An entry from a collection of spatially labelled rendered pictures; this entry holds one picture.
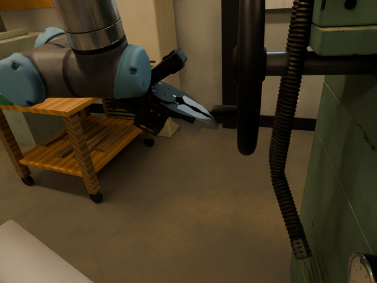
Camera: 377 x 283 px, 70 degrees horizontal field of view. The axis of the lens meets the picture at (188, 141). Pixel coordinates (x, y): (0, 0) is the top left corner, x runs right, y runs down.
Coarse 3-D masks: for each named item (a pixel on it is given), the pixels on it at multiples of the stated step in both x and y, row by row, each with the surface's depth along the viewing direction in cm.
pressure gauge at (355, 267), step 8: (352, 256) 28; (360, 256) 26; (368, 256) 26; (376, 256) 26; (352, 264) 29; (360, 264) 27; (368, 264) 25; (376, 264) 25; (352, 272) 29; (360, 272) 27; (368, 272) 25; (376, 272) 24; (352, 280) 28; (360, 280) 27; (368, 280) 25; (376, 280) 24
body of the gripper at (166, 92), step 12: (156, 84) 52; (168, 84) 54; (144, 96) 51; (156, 96) 48; (168, 96) 50; (180, 96) 53; (132, 108) 53; (144, 108) 50; (156, 108) 49; (144, 120) 51; (156, 120) 52; (156, 132) 52
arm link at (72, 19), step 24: (72, 0) 30; (96, 0) 31; (72, 24) 32; (96, 24) 32; (120, 24) 35; (72, 48) 35; (96, 48) 34; (120, 48) 36; (72, 72) 38; (96, 72) 36; (120, 72) 36; (144, 72) 39; (96, 96) 40; (120, 96) 39
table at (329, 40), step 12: (312, 24) 36; (312, 36) 35; (324, 36) 31; (336, 36) 31; (348, 36) 31; (360, 36) 31; (372, 36) 30; (312, 48) 35; (324, 48) 32; (336, 48) 32; (348, 48) 31; (360, 48) 31; (372, 48) 31
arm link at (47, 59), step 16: (32, 48) 43; (48, 48) 43; (64, 48) 40; (0, 64) 37; (16, 64) 37; (32, 64) 38; (48, 64) 38; (0, 80) 38; (16, 80) 38; (32, 80) 38; (48, 80) 39; (64, 80) 38; (16, 96) 39; (32, 96) 39; (48, 96) 42; (64, 96) 41
